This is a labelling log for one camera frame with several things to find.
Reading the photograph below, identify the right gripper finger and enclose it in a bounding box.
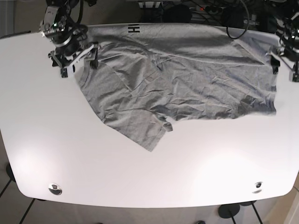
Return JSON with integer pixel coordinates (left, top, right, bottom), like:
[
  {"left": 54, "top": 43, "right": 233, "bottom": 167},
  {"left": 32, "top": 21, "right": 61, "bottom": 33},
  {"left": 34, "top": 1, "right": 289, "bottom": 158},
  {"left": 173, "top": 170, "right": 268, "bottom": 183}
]
[
  {"left": 60, "top": 65, "right": 76, "bottom": 78},
  {"left": 86, "top": 48, "right": 99, "bottom": 69}
]

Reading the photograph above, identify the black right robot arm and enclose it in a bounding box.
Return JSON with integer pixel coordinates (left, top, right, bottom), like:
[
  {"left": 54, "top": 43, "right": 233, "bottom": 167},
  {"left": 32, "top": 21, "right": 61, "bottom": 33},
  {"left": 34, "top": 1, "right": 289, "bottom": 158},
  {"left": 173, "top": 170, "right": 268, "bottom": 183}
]
[{"left": 39, "top": 0, "right": 99, "bottom": 78}]

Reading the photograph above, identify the grey T-shirt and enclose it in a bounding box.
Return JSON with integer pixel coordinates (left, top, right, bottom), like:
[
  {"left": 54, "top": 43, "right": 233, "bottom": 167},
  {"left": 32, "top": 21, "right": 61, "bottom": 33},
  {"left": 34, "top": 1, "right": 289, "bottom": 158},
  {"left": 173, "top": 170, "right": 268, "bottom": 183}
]
[{"left": 78, "top": 24, "right": 276, "bottom": 151}]

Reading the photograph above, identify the silver table grommet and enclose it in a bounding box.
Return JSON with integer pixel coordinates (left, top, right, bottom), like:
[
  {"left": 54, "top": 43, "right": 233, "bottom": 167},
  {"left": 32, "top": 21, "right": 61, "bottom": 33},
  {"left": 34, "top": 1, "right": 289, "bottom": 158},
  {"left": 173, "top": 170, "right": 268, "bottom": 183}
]
[
  {"left": 48, "top": 183, "right": 62, "bottom": 196},
  {"left": 251, "top": 182, "right": 263, "bottom": 194}
]

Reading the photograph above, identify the black round stand base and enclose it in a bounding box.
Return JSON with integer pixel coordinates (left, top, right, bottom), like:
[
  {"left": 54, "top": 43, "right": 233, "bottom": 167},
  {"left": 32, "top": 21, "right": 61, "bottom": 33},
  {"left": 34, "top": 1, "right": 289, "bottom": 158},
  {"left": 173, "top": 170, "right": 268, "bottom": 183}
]
[{"left": 218, "top": 203, "right": 240, "bottom": 219}]

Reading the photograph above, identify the right silver table grommet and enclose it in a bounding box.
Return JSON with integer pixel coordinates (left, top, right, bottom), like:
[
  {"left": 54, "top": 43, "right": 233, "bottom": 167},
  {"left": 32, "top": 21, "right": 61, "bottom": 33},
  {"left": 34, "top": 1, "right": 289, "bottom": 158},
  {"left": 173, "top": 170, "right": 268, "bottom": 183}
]
[{"left": 251, "top": 182, "right": 263, "bottom": 194}]

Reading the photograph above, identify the blue shoe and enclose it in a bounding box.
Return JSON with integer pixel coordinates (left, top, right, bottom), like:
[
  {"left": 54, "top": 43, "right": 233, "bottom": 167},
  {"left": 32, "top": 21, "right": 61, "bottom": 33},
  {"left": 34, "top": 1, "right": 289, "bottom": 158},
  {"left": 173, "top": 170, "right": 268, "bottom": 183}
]
[{"left": 196, "top": 220, "right": 206, "bottom": 224}]

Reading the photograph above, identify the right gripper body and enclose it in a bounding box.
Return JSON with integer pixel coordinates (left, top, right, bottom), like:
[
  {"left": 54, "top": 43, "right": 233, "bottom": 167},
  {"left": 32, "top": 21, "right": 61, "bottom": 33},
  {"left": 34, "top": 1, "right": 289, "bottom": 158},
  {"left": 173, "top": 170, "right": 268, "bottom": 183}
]
[{"left": 40, "top": 20, "right": 99, "bottom": 68}]

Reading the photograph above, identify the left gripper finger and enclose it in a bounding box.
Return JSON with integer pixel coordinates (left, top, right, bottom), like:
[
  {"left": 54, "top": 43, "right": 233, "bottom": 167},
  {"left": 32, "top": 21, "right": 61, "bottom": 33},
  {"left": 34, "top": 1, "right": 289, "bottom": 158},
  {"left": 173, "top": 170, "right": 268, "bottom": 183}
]
[
  {"left": 270, "top": 56, "right": 280, "bottom": 75},
  {"left": 289, "top": 71, "right": 299, "bottom": 82}
]

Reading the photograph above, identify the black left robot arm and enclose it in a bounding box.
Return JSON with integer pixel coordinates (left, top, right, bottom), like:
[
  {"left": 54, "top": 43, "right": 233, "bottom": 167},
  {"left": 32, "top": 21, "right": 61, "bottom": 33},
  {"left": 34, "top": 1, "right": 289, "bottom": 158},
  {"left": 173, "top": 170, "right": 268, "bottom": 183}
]
[{"left": 264, "top": 0, "right": 299, "bottom": 83}]

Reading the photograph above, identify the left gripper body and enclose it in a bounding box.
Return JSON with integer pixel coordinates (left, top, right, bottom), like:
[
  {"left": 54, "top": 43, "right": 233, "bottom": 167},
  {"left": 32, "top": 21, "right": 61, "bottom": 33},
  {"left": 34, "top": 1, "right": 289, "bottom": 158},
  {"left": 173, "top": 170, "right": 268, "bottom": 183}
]
[{"left": 269, "top": 29, "right": 299, "bottom": 72}]

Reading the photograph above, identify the left silver table grommet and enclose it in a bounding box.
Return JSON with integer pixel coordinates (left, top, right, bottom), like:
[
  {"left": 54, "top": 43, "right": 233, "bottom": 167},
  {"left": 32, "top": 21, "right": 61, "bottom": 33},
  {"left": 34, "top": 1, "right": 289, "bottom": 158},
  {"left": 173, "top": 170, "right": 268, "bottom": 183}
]
[{"left": 48, "top": 183, "right": 62, "bottom": 196}]

